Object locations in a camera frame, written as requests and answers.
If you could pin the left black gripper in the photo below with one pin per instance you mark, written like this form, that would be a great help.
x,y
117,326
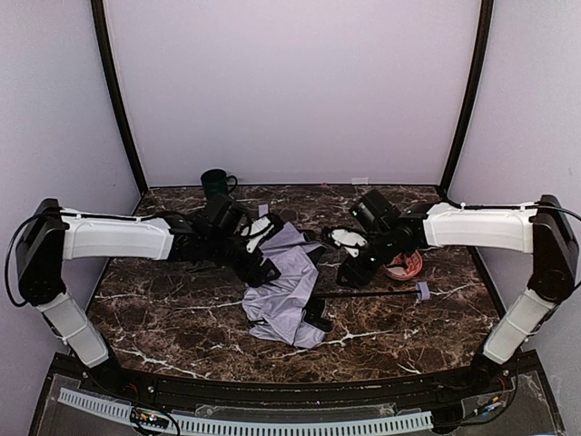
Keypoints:
x,y
253,265

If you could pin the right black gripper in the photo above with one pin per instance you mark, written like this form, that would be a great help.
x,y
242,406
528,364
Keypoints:
x,y
356,265

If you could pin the lavender folding umbrella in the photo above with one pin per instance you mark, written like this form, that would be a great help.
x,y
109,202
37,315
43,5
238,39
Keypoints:
x,y
286,310

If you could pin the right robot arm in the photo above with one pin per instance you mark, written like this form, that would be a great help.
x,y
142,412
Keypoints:
x,y
540,229

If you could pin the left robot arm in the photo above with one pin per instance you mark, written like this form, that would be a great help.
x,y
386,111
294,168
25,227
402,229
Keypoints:
x,y
221,233

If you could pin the red patterned ceramic bowl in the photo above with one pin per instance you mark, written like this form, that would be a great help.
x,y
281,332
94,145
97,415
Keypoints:
x,y
404,268

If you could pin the dark green mug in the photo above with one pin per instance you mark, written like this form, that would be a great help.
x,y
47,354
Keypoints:
x,y
218,183

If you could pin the small circuit board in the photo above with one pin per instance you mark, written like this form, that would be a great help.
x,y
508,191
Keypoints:
x,y
148,419

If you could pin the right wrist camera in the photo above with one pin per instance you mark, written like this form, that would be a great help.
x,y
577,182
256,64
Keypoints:
x,y
343,238

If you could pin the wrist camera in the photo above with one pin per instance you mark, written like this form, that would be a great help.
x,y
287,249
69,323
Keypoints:
x,y
343,238
260,230

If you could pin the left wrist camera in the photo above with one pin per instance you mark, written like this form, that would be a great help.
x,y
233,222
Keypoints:
x,y
260,230

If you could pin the black front rail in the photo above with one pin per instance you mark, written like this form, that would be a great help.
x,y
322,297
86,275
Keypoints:
x,y
186,393

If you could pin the grey slotted cable duct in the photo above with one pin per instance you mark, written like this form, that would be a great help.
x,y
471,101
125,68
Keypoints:
x,y
187,424

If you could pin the right black frame post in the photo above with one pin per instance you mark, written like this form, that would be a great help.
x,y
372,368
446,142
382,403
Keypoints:
x,y
470,96

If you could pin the black frame post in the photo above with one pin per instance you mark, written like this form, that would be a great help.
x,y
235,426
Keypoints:
x,y
470,96
115,94

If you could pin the left black frame post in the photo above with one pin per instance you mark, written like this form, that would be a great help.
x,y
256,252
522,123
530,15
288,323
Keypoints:
x,y
115,94

